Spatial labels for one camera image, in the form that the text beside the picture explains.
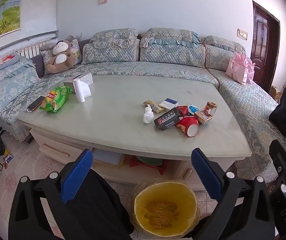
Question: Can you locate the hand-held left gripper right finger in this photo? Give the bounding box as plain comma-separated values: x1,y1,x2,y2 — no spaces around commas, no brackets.
191,148,276,240

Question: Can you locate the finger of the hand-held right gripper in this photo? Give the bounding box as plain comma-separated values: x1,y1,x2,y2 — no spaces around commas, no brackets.
269,139,286,193

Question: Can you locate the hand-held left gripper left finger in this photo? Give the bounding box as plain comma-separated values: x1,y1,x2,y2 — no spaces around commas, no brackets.
8,149,94,240

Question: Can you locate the red paper cup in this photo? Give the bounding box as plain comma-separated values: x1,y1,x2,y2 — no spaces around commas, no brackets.
175,116,200,138

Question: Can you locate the trash bin with yellow bag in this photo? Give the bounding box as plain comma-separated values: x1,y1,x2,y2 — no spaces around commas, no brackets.
130,180,200,239

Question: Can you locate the brown gold small box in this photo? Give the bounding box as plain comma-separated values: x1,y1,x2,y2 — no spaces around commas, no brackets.
194,108,214,125

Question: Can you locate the black carton box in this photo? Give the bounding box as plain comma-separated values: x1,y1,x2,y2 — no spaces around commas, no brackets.
154,108,184,131

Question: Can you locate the blue white medicine box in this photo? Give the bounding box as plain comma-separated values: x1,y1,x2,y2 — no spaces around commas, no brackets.
188,105,200,117

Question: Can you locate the red cigarette box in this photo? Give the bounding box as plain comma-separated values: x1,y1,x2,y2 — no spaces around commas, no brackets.
175,105,190,118

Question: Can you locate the white blue small box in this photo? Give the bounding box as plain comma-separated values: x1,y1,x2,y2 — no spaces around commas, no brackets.
158,97,179,112

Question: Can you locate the white tissue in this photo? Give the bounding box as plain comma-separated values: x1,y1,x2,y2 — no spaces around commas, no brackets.
142,105,154,124

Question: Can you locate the yellow black slim box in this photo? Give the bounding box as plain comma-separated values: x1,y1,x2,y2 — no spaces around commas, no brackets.
143,100,164,114

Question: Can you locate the cream coffee table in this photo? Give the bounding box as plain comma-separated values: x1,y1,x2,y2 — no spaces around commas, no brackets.
16,75,253,191

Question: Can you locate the white storage box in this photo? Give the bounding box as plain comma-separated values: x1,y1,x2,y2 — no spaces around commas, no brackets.
91,148,125,167

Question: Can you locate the green basin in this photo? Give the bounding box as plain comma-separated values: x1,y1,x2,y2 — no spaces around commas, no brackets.
135,156,164,167

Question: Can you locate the cardboard box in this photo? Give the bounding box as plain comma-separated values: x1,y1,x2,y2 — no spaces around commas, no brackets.
269,86,282,103

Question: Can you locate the red plastic stool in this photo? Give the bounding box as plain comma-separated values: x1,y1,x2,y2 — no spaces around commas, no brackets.
129,155,167,176

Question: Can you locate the green chip bag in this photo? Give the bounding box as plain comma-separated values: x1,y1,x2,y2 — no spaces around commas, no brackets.
39,85,73,113

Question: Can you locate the white paper roll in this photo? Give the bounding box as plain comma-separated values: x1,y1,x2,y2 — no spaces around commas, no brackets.
73,78,92,103

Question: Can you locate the dark smartphone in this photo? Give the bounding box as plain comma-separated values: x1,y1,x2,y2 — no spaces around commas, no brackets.
27,95,46,112

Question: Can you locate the pink gift bag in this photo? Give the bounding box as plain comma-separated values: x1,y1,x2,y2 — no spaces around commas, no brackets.
225,52,256,86

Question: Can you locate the white tissue box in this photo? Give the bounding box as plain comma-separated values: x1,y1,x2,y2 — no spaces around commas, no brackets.
63,72,94,85

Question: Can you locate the dark wooden door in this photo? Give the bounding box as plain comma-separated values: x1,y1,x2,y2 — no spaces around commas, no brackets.
250,0,281,94

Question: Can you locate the brown white teddy bear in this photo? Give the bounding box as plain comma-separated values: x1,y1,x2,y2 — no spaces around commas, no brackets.
40,40,76,73

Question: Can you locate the white radiator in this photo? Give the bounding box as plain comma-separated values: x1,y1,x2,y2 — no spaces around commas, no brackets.
0,41,51,85

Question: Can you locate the beige wall switch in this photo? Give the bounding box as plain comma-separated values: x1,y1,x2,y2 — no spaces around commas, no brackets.
237,28,249,41

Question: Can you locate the grey wall pipe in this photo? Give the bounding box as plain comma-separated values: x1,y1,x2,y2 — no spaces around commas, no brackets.
0,30,59,61

